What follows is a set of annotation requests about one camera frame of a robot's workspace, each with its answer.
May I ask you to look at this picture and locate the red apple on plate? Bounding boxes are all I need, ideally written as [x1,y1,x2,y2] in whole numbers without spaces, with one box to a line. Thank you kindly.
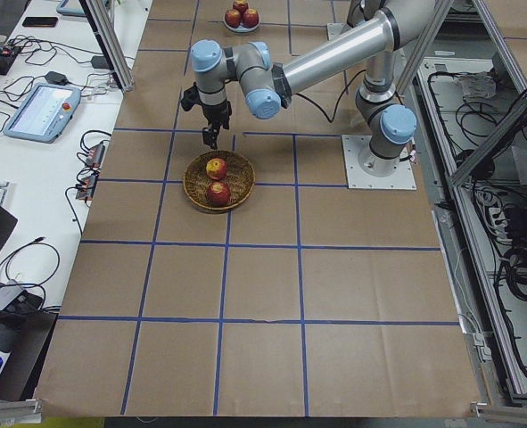
[243,8,259,29]
[233,0,249,14]
[224,9,243,29]

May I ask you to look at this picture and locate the teach pendant tablet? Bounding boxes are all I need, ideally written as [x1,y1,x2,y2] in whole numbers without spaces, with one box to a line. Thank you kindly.
[3,83,81,144]

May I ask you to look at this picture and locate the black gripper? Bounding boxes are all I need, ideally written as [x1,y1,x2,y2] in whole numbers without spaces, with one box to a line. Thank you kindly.
[180,83,232,149]

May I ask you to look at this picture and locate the black smartphone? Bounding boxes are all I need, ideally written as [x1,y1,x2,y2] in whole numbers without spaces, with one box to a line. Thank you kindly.
[22,16,58,28]

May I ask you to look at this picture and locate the woven wicker basket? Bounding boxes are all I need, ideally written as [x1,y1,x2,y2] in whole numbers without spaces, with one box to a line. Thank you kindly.
[183,150,255,212]

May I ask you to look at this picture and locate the dark red basket apple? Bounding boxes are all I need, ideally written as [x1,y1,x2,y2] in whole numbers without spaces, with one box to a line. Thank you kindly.
[206,181,231,207]

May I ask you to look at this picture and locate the black power adapter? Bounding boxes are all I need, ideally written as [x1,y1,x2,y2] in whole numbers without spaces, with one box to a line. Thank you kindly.
[45,71,70,86]

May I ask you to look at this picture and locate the yellow red apple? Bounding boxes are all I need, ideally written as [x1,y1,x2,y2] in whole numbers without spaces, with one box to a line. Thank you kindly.
[205,158,227,181]

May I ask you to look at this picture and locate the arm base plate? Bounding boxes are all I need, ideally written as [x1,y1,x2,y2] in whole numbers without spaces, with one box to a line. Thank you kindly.
[342,135,416,191]

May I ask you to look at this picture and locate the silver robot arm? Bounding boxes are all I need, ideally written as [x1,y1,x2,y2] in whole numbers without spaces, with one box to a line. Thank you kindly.
[180,1,435,161]

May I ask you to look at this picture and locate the light blue plate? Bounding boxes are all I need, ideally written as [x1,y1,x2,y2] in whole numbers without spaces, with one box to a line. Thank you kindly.
[224,9,259,33]

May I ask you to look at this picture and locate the aluminium frame post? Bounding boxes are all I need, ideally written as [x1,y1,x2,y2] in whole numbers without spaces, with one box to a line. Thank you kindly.
[79,0,134,93]

